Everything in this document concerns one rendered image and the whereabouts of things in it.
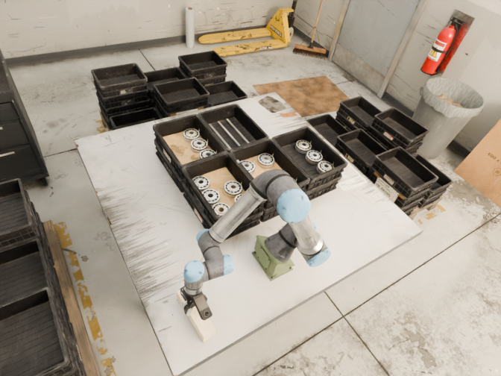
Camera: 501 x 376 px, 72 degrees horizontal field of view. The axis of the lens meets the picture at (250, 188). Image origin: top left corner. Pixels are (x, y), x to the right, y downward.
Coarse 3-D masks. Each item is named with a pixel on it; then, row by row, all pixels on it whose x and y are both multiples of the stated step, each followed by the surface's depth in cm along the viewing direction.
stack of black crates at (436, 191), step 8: (424, 160) 310; (432, 168) 305; (440, 176) 301; (432, 184) 303; (440, 184) 304; (448, 184) 290; (432, 192) 281; (440, 192) 296; (424, 200) 289; (432, 200) 299
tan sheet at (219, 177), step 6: (222, 168) 203; (210, 174) 199; (216, 174) 200; (222, 174) 200; (228, 174) 201; (210, 180) 196; (216, 180) 196; (222, 180) 197; (228, 180) 198; (234, 180) 198; (210, 186) 193; (216, 186) 193; (222, 186) 194; (222, 192) 190; (222, 198) 188; (228, 198) 188; (228, 204) 185
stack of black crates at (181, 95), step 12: (156, 84) 296; (168, 84) 301; (180, 84) 308; (192, 84) 315; (156, 96) 300; (168, 96) 304; (180, 96) 306; (192, 96) 309; (204, 96) 295; (156, 108) 309; (168, 108) 285; (180, 108) 291; (192, 108) 297
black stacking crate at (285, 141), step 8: (288, 136) 220; (296, 136) 225; (304, 136) 230; (312, 136) 223; (280, 144) 221; (288, 144) 226; (312, 144) 226; (320, 144) 219; (288, 152) 221; (296, 152) 222; (320, 152) 222; (328, 152) 216; (296, 160) 217; (304, 160) 218; (328, 160) 218; (336, 160) 212; (304, 168) 213; (312, 168) 214; (312, 176) 209; (328, 176) 204; (336, 176) 210; (312, 184) 198; (320, 184) 205
